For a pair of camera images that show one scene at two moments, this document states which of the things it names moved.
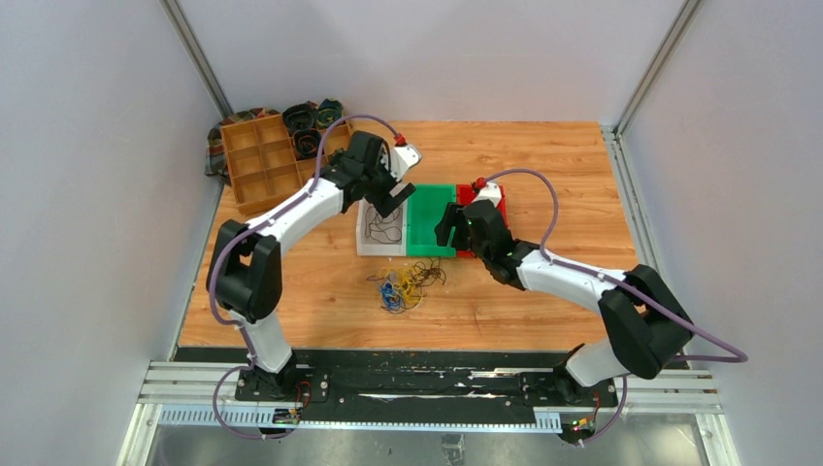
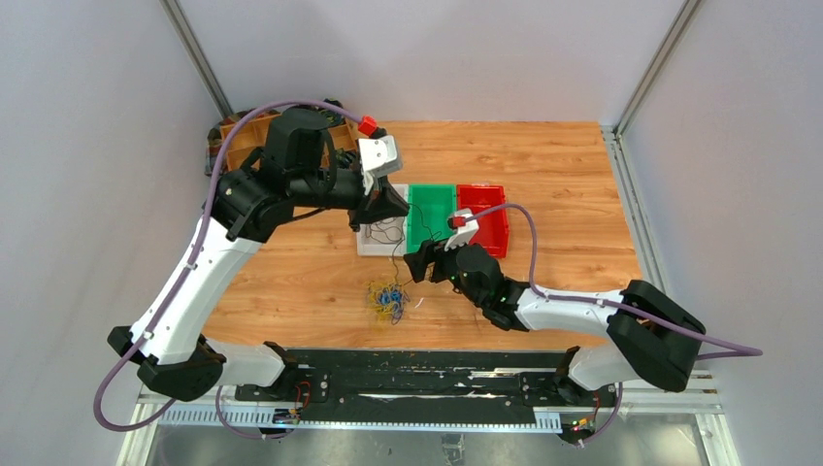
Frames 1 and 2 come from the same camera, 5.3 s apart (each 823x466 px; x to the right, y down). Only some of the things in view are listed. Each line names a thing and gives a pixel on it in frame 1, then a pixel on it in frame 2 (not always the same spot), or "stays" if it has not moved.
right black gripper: x=453 y=217 -> x=419 y=261
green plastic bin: x=425 y=208 stays
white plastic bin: x=377 y=235 stays
